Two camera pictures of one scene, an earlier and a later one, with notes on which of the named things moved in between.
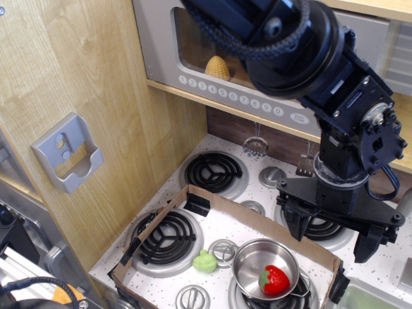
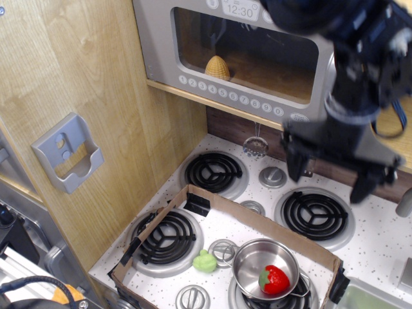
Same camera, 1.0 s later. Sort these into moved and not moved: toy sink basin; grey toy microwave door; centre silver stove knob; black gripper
Moved: black gripper
Not moved: centre silver stove knob; toy sink basin; grey toy microwave door
